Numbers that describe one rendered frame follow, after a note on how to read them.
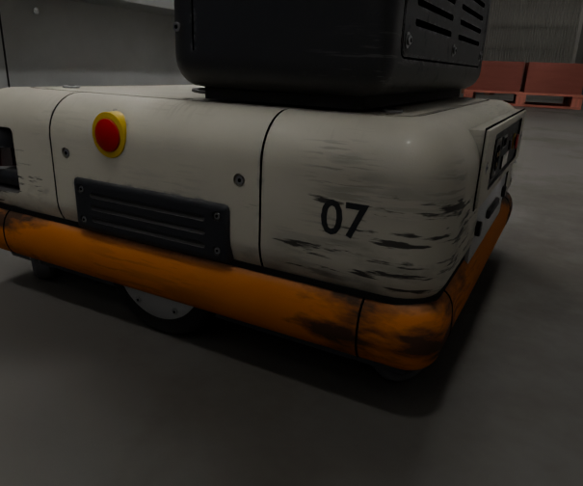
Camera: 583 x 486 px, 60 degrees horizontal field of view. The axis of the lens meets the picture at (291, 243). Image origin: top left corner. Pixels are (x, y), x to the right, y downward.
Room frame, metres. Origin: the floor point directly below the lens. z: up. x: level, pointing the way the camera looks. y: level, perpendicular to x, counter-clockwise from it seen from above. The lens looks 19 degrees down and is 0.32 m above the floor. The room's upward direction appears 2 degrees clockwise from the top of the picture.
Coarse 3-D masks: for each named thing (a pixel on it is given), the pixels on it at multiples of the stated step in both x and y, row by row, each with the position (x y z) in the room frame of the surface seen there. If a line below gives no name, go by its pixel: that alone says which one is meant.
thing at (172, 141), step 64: (0, 128) 0.69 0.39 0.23; (64, 128) 0.61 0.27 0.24; (128, 128) 0.57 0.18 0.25; (192, 128) 0.53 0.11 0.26; (256, 128) 0.50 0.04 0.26; (320, 128) 0.47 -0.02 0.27; (384, 128) 0.45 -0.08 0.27; (448, 128) 0.47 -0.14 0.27; (0, 192) 0.68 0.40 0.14; (64, 192) 0.61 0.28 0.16; (128, 192) 0.56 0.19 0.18; (192, 192) 0.52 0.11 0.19; (256, 192) 0.48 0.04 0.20; (320, 192) 0.45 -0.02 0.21; (384, 192) 0.42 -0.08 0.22; (448, 192) 0.42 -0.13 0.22; (64, 256) 0.61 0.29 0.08; (128, 256) 0.56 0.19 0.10; (192, 256) 0.53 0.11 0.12; (256, 256) 0.49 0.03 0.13; (320, 256) 0.45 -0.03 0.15; (384, 256) 0.42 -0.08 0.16; (448, 256) 0.43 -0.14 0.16; (256, 320) 0.48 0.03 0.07; (320, 320) 0.44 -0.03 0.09; (384, 320) 0.42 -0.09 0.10; (448, 320) 0.44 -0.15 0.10
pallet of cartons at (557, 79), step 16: (496, 64) 6.22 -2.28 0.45; (512, 64) 6.16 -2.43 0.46; (528, 64) 6.12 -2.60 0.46; (544, 64) 6.03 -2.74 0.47; (560, 64) 5.98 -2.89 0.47; (576, 64) 5.93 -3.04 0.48; (480, 80) 6.28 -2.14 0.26; (496, 80) 6.21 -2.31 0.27; (512, 80) 6.15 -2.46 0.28; (528, 80) 6.07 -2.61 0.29; (544, 80) 6.02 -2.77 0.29; (560, 80) 5.97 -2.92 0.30; (576, 80) 5.92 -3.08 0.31; (464, 96) 6.31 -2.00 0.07; (576, 96) 5.89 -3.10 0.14
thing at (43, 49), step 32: (0, 0) 1.77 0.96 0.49; (32, 0) 1.88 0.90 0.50; (64, 0) 1.99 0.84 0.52; (0, 32) 1.76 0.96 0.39; (32, 32) 1.86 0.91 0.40; (64, 32) 1.98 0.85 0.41; (96, 32) 2.11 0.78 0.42; (128, 32) 2.26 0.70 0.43; (160, 32) 2.43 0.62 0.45; (0, 64) 1.75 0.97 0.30; (32, 64) 1.85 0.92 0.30; (64, 64) 1.97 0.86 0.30; (96, 64) 2.10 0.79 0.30; (128, 64) 2.25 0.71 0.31; (160, 64) 2.42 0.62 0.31
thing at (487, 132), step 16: (512, 112) 0.79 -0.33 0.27; (480, 128) 0.52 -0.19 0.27; (496, 128) 0.55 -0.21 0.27; (512, 128) 0.73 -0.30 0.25; (480, 144) 0.51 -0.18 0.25; (496, 144) 0.58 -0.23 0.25; (512, 144) 0.76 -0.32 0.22; (480, 160) 0.51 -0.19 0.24; (496, 160) 0.60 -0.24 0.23; (512, 160) 0.79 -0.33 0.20; (480, 176) 0.51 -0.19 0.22; (496, 176) 0.65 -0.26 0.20; (480, 192) 0.51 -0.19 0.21
